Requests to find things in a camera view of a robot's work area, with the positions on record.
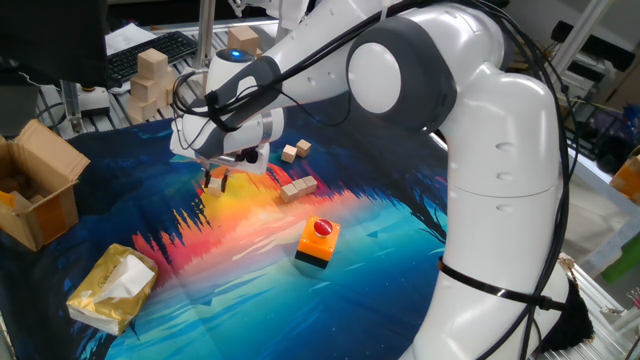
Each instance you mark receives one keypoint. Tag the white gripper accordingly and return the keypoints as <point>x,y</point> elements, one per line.
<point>260,165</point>

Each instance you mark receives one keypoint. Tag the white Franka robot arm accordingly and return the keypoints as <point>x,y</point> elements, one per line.
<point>500,175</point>

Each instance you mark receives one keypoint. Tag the large wooden cube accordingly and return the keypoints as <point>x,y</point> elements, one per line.
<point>152,64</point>
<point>141,109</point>
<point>145,89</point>
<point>167,78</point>
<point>243,39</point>

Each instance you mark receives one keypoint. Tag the orange box with red button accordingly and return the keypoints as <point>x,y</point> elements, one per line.
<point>315,247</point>

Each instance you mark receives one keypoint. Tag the colourful forest print cloth mat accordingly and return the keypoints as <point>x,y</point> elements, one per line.
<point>250,300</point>

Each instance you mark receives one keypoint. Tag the black computer keyboard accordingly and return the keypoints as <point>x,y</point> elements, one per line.
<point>175,45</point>

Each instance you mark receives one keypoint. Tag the white device with brown knob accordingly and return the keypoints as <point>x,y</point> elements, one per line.
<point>95,102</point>

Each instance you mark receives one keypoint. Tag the gold tissue pack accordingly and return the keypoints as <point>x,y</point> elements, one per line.
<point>100,280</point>

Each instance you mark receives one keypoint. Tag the open brown cardboard box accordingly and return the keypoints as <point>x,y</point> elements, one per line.
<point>55,165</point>

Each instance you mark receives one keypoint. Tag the white paper sheet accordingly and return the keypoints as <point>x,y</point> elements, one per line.
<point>125,37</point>

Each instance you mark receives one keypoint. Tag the dark grey stand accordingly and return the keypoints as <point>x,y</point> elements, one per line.
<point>17,110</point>

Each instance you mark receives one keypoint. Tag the black computer monitor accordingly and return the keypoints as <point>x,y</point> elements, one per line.
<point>50,40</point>

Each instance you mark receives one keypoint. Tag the black fluffy duster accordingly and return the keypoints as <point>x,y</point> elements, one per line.
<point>572,322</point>

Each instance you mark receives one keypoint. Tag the silver metal bar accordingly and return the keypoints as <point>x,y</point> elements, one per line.
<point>580,32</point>

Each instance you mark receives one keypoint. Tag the black equipment box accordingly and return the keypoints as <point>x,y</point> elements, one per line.
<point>607,50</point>

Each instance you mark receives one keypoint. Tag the orange yellow box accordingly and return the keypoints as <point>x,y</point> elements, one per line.
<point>631,180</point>

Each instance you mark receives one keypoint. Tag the green plastic object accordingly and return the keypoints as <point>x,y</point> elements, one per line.
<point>625,265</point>

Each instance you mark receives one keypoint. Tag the silver camera box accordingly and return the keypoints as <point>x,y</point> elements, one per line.
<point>220,160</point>

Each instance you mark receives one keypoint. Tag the short aluminium post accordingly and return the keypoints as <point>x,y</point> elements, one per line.
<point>72,105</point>

